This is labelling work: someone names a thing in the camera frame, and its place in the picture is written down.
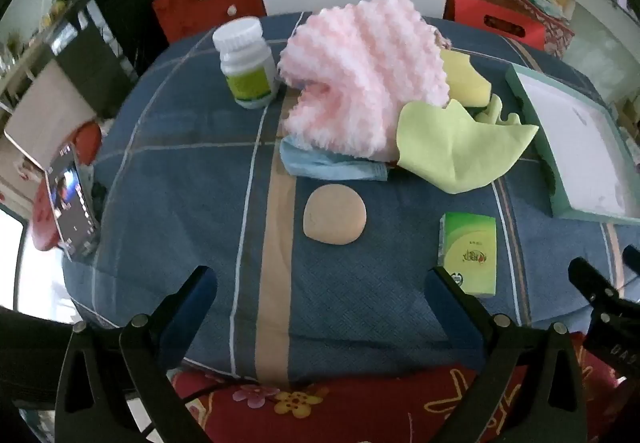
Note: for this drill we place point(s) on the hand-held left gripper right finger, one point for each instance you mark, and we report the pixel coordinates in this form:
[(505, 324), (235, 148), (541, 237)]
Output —
[(452, 313)]

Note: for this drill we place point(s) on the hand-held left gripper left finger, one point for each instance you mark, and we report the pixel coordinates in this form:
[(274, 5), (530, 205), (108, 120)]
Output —
[(195, 308)]

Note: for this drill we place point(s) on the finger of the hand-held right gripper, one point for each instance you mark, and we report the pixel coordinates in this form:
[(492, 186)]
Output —
[(632, 260), (590, 280)]

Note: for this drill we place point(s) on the green tissue packet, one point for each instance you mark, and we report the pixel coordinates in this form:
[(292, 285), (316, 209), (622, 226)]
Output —
[(467, 248)]

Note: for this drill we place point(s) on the green tray box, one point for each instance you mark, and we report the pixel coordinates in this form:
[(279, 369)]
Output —
[(575, 148)]

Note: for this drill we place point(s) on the beige round powder puff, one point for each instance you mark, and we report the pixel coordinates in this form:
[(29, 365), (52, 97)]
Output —
[(335, 213)]

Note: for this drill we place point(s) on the light green cloth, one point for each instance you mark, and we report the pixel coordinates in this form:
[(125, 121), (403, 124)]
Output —
[(450, 148)]

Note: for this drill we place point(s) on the blue face mask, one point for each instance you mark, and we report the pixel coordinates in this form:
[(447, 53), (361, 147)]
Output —
[(320, 165)]

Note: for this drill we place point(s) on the yellow sponge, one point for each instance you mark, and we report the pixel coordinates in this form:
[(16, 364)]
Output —
[(465, 83)]

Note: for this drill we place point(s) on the white pill bottle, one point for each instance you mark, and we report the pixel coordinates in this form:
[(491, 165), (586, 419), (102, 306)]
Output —
[(245, 68)]

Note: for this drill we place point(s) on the pink fluffy cloth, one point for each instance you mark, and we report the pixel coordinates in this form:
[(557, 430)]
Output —
[(350, 68)]

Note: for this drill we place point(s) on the red floral cloth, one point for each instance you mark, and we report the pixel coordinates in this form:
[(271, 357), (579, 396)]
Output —
[(350, 413)]

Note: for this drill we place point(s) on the smartphone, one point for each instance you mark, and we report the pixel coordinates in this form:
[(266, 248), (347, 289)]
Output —
[(70, 203)]

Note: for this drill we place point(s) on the patterned gift bag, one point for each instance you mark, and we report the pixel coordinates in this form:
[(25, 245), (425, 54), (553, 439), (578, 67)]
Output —
[(555, 30)]

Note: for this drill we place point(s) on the grey cabinet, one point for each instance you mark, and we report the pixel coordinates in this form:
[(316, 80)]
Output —
[(45, 113)]

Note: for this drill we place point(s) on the red cardboard box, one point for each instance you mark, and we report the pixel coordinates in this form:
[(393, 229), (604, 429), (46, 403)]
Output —
[(480, 3)]

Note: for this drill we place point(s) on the white board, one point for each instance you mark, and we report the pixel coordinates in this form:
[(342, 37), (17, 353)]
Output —
[(285, 3)]

